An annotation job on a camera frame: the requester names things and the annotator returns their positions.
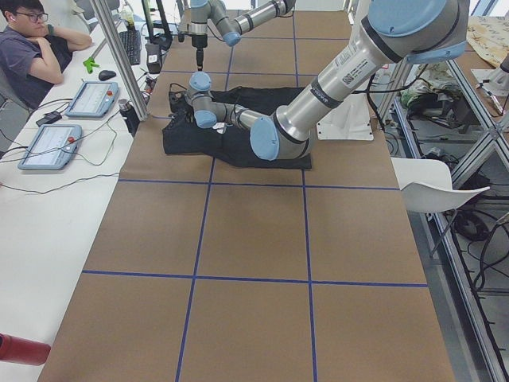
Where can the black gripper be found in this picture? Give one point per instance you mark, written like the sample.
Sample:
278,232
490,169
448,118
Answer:
197,43

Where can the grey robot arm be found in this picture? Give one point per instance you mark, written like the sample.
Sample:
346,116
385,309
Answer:
419,31
194,22

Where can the black keyboard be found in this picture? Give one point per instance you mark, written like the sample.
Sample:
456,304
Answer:
131,42

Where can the black water bottle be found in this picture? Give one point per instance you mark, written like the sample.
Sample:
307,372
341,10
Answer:
129,115

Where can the black computer mouse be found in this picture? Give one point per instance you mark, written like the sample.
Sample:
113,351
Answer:
106,75

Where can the green plastic clip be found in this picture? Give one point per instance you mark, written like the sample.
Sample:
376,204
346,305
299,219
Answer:
90,64

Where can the far teach pendant tablet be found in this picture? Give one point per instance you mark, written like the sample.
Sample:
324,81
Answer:
93,100

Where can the teach pendant tablet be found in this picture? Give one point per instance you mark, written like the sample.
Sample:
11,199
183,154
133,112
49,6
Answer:
52,148
93,100

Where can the seated person in grey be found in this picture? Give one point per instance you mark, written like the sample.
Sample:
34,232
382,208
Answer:
34,53

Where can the near teach pendant tablet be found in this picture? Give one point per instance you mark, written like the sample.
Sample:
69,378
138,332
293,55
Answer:
52,148

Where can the white plastic chair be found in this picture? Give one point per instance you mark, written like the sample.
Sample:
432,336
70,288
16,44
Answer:
427,186

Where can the red cylinder bottle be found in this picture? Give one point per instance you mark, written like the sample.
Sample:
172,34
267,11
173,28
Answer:
23,351

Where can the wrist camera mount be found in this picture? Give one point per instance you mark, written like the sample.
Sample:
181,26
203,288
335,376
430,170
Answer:
177,97

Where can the aluminium frame post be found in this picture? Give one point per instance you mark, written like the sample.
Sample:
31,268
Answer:
103,14

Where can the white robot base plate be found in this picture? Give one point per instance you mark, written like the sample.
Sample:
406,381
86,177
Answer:
350,121

